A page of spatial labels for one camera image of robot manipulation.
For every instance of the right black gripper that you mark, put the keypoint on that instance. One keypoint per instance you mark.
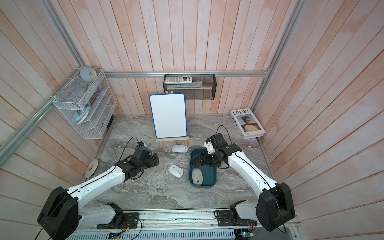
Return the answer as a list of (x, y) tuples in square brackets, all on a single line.
[(204, 159)]

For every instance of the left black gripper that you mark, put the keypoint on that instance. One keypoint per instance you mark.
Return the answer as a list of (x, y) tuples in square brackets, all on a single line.
[(151, 160)]

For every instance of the white mouse with logo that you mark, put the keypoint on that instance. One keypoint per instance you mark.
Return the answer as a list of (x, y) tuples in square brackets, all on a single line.
[(176, 171)]

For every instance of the grey-white computer mouse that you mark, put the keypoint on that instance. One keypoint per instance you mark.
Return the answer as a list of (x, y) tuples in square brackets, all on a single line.
[(197, 176)]

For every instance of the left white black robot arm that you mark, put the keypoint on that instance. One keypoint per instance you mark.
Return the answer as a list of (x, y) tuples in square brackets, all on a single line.
[(64, 211)]

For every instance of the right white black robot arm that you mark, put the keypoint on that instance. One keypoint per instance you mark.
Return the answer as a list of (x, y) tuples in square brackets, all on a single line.
[(275, 205)]

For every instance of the teal storage box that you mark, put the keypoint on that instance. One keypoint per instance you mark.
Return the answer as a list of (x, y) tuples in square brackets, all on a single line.
[(209, 173)]

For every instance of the white mouse near easel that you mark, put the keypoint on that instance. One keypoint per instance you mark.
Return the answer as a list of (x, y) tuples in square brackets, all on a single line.
[(179, 149)]

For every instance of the small wooden easel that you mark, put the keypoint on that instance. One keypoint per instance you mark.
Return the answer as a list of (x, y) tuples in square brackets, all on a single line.
[(185, 139)]

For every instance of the Loewe book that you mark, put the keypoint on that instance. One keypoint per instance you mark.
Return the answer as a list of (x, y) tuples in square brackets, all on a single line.
[(247, 123)]

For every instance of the white tape roll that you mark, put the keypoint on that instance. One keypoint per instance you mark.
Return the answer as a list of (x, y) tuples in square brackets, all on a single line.
[(91, 168)]

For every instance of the blue-framed whiteboard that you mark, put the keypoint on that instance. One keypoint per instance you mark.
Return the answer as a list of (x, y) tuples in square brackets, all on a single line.
[(169, 115)]

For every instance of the white calculator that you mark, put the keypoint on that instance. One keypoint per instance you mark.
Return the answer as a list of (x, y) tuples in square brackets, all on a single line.
[(173, 80)]

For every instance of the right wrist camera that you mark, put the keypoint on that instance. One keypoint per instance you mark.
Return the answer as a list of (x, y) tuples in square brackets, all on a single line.
[(210, 148)]

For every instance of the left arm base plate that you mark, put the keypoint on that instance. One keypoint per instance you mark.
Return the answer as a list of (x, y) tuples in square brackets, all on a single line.
[(124, 220)]

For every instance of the aluminium front rail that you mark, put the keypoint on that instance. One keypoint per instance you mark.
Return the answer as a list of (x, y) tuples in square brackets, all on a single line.
[(191, 224)]

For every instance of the black mesh wall basket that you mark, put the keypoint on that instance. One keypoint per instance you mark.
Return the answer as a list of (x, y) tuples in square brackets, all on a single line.
[(202, 88)]

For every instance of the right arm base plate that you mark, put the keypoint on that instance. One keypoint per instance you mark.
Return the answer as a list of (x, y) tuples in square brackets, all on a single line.
[(230, 218)]

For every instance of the white wire shelf rack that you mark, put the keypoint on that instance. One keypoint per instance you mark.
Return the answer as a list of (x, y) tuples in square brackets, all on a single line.
[(88, 107)]

